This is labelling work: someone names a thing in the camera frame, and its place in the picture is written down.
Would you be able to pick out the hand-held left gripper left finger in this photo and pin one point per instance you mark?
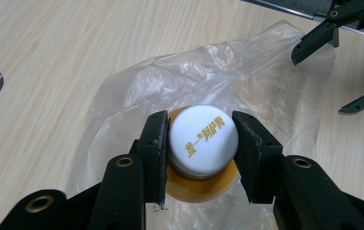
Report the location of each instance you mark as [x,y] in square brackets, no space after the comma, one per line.
[153,159]

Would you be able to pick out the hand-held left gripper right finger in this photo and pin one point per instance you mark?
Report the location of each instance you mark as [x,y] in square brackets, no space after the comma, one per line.
[260,166]

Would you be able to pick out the orange bottle with white cap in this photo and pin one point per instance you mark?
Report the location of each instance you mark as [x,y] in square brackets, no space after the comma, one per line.
[202,140]

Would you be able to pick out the clear printed plastic bag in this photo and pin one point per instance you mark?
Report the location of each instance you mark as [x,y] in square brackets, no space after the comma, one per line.
[202,76]

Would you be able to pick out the metal floor rail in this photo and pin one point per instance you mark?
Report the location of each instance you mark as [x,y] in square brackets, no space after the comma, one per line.
[298,6]

